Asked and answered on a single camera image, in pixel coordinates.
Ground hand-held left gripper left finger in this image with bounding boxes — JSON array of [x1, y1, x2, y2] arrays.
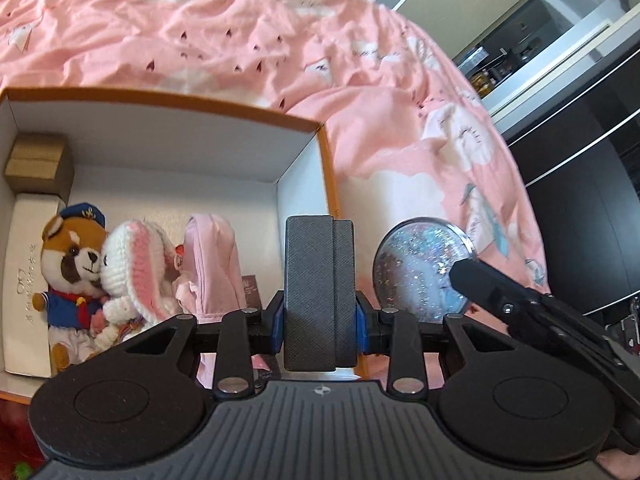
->
[[122, 290, 287, 402]]

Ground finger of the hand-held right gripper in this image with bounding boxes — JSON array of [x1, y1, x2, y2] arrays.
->
[[447, 257, 582, 334]]

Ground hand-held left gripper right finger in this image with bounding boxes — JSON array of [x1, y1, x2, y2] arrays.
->
[[353, 291, 517, 396]]

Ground dark brown book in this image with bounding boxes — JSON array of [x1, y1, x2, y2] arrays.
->
[[241, 274, 274, 312]]

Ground dark grey case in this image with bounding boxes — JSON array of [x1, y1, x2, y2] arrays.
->
[[282, 215, 357, 374]]

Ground round glitter mirror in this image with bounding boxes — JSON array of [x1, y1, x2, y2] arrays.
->
[[374, 216, 480, 326]]

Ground pink fabric pouch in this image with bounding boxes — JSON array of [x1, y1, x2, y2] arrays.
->
[[172, 212, 251, 326]]

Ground white crochet bunny plush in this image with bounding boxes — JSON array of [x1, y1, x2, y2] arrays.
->
[[95, 217, 184, 357]]

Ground orange cardboard box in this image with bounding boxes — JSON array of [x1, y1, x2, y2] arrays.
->
[[0, 86, 372, 404]]

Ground bear plush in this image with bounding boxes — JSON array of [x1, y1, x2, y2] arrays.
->
[[31, 201, 114, 374]]

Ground red feather toy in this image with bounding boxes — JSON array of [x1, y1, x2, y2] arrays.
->
[[0, 400, 47, 480]]

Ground dark cabinet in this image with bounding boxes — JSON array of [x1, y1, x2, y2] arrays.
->
[[492, 55, 640, 321]]

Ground kitchen shelf items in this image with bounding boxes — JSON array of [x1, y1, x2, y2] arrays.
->
[[452, 45, 532, 97]]

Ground long white box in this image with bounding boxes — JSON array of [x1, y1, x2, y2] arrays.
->
[[0, 192, 68, 379]]

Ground pink printed duvet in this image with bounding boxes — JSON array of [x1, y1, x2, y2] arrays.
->
[[0, 0, 640, 480]]

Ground small brown cardboard box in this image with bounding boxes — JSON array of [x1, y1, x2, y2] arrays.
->
[[4, 132, 76, 204]]

